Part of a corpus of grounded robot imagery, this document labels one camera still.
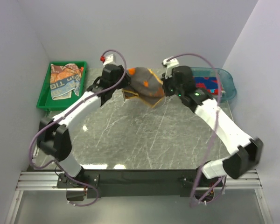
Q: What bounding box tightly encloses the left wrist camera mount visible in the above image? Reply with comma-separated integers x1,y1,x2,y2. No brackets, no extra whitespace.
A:
100,54,117,67

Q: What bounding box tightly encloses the red blue patterned cloth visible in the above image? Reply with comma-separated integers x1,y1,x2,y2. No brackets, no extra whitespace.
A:
194,77,224,96

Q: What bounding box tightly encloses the green plastic bin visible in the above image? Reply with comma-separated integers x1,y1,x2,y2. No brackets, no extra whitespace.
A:
37,61,87,111

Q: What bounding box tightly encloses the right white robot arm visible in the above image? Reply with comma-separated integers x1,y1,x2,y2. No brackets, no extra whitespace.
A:
162,66,264,186

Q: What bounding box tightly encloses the aluminium mounting rail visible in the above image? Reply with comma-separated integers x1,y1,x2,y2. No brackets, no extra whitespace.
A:
4,114,271,224

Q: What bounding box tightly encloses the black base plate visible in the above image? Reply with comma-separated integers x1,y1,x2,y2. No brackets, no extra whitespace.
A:
56,168,224,201

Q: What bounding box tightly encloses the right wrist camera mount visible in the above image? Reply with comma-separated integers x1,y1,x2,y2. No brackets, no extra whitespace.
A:
162,58,179,79

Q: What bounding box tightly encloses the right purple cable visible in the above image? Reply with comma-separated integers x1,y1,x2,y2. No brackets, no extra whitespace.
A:
168,53,227,208

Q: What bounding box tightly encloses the blue translucent plastic tub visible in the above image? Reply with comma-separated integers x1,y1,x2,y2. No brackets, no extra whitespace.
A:
191,67,237,102

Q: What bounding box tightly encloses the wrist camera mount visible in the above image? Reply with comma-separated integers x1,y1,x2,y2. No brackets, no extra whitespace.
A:
162,58,179,79
100,54,117,67

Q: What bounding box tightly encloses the orange yellow cloth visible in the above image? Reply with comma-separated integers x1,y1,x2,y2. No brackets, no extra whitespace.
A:
122,67,165,108

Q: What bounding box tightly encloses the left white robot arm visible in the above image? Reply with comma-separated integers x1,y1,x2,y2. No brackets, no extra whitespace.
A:
36,64,130,188

